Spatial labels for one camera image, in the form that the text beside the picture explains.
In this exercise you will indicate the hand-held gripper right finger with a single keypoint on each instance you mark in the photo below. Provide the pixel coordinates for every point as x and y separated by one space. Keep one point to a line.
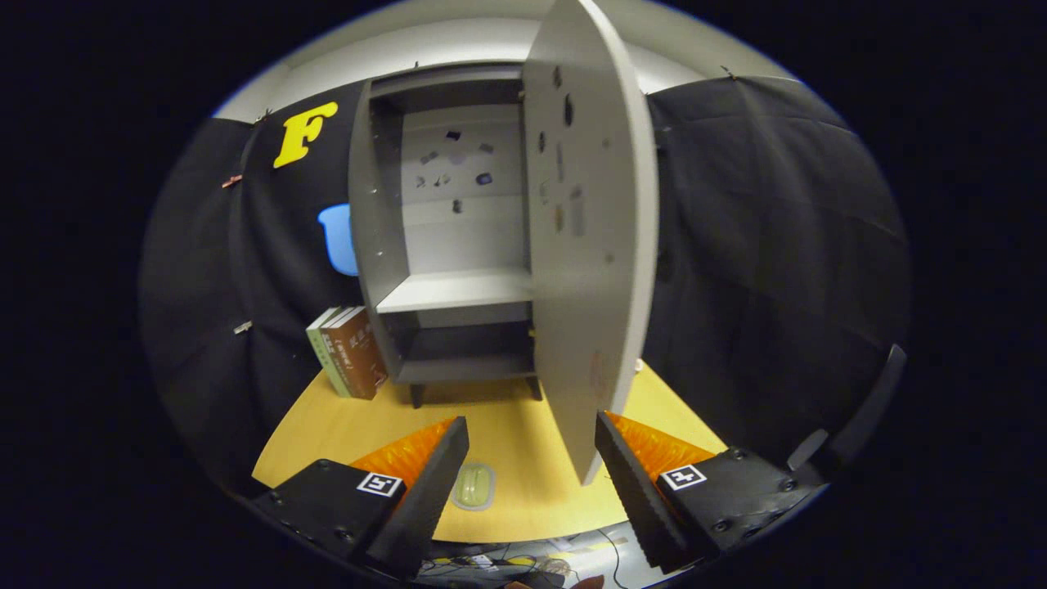
638 499

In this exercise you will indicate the grey cabinet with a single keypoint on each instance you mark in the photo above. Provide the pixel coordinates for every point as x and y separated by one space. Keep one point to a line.
372 245

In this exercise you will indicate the black backdrop cloth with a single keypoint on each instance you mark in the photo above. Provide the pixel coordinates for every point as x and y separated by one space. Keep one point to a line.
777 245

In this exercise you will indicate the black chair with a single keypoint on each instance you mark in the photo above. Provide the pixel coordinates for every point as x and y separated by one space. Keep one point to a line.
871 401

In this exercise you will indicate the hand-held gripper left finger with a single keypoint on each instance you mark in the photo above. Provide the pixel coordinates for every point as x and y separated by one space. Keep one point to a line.
421 499

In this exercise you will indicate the brown book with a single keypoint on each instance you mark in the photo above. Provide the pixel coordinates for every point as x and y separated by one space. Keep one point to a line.
360 352

